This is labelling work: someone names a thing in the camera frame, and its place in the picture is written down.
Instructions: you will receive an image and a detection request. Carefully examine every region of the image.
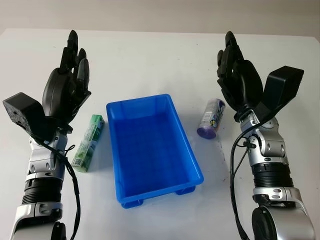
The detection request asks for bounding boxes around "green toothpaste box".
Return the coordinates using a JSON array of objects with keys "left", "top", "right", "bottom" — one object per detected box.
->
[{"left": 71, "top": 114, "right": 105, "bottom": 173}]

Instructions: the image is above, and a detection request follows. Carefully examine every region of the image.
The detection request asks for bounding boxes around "purple cylindrical can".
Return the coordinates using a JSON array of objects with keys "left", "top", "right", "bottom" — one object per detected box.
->
[{"left": 196, "top": 98, "right": 226, "bottom": 138}]

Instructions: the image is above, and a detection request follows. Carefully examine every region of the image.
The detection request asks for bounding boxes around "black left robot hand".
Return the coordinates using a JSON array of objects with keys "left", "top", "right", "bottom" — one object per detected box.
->
[{"left": 41, "top": 29, "right": 92, "bottom": 126}]

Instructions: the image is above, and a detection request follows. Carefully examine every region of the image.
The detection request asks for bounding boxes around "blue plastic tray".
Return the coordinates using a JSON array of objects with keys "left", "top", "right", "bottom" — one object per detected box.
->
[{"left": 105, "top": 93, "right": 205, "bottom": 210}]

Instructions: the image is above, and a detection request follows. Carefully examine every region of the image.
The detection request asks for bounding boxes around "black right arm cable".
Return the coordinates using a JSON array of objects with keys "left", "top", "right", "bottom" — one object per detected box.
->
[{"left": 229, "top": 119, "right": 266, "bottom": 240}]

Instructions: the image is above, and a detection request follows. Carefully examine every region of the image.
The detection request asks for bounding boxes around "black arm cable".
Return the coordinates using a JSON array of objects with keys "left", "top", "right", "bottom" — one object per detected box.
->
[
  {"left": 229, "top": 119, "right": 266, "bottom": 240},
  {"left": 32, "top": 134, "right": 82, "bottom": 240}
]

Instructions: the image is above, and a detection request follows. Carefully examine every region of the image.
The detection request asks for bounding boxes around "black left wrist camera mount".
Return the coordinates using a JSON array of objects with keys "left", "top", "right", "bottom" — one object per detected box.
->
[{"left": 2, "top": 92, "right": 74, "bottom": 147}]

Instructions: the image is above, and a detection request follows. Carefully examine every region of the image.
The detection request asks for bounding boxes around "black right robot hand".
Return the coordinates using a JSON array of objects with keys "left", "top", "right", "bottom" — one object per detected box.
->
[{"left": 216, "top": 30, "right": 265, "bottom": 118}]

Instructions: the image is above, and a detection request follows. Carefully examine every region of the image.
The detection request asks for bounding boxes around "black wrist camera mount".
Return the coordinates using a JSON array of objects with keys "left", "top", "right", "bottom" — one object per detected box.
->
[
  {"left": 2, "top": 92, "right": 74, "bottom": 147},
  {"left": 253, "top": 65, "right": 305, "bottom": 126}
]

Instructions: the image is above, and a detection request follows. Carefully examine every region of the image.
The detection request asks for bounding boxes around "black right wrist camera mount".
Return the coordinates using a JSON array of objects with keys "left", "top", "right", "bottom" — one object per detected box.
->
[{"left": 253, "top": 65, "right": 305, "bottom": 126}]

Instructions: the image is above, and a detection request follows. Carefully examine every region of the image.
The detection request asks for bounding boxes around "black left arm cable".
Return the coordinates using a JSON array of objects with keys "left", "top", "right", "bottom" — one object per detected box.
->
[{"left": 32, "top": 134, "right": 82, "bottom": 240}]

